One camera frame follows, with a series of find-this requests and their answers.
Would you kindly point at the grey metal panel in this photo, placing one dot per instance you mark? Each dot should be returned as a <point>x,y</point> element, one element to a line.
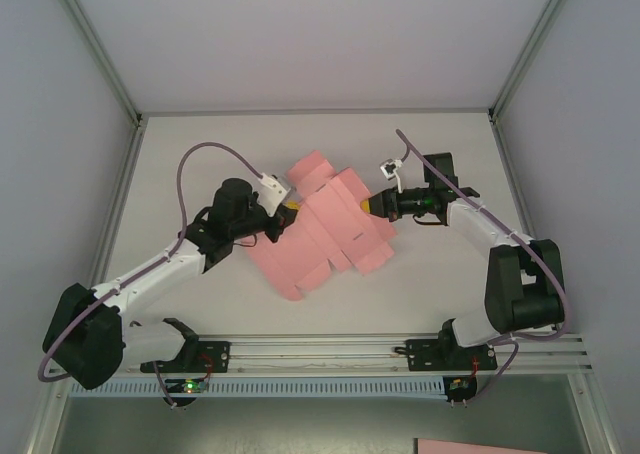
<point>250,429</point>

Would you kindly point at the pink paper sheet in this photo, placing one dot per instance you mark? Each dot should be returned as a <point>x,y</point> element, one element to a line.
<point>480,446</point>

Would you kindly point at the aluminium frame post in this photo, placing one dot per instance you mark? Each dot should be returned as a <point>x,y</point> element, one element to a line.
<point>535,44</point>
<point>95,49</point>

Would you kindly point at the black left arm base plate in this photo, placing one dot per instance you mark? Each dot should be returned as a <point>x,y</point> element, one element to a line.
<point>217,356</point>

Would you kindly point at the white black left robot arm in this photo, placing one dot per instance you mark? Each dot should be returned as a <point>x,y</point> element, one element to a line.
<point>150,279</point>

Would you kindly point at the small green circuit board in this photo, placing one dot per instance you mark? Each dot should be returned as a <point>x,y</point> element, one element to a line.
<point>457,385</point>

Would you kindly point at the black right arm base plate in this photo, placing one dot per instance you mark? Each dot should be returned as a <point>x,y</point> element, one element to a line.
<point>425,356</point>

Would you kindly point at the pink cloth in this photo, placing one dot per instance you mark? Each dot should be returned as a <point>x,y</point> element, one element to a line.
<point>330,224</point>

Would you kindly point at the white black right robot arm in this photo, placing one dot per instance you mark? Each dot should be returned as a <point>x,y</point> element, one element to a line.
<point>505,284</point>

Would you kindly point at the circuit board with green light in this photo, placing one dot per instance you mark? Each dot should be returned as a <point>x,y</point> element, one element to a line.
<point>190,386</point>

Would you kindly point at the aluminium frame side rail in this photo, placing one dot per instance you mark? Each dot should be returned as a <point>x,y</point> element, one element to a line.
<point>112,209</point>
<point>515,189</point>

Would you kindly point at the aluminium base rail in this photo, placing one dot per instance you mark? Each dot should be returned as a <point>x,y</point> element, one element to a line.
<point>320,354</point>

